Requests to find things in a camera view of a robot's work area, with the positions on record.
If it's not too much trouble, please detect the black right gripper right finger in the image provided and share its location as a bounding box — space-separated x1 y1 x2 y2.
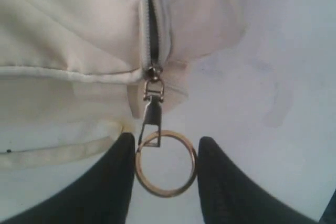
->
198 136 314 224

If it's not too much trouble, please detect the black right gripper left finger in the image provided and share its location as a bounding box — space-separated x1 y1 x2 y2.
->
4 133 135 224

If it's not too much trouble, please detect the metal zipper pull ring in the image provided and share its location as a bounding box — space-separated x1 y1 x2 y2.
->
135 66 197 197

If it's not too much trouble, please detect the cream duffel bag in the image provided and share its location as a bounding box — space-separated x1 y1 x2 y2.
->
1 0 245 170

